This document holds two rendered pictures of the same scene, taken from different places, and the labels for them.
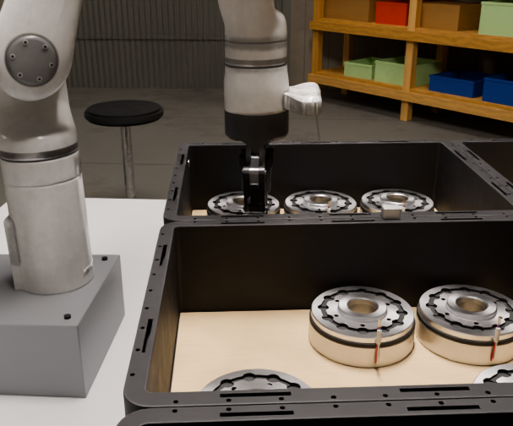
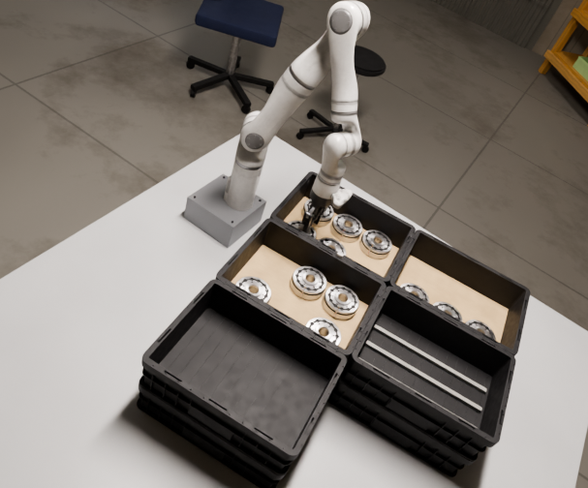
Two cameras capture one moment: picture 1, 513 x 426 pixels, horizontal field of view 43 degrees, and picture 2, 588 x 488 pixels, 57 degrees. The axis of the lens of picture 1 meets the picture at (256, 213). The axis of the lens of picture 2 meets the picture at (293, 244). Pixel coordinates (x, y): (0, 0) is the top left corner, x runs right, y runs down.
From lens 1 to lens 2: 1.00 m
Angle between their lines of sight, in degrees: 25
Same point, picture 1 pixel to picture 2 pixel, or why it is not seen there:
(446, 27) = not seen: outside the picture
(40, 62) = (257, 142)
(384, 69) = not seen: outside the picture
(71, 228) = (248, 192)
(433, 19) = not seen: outside the picture
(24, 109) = not seen: hidden behind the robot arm
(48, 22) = (264, 132)
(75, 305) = (237, 218)
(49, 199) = (243, 181)
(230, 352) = (265, 267)
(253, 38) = (326, 173)
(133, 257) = (282, 193)
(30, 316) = (221, 214)
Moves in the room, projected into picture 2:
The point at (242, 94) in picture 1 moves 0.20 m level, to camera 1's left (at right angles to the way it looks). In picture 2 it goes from (317, 187) to (260, 154)
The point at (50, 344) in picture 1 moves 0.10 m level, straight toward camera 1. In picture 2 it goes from (223, 227) to (215, 248)
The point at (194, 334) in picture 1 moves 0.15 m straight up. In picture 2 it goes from (261, 255) to (272, 220)
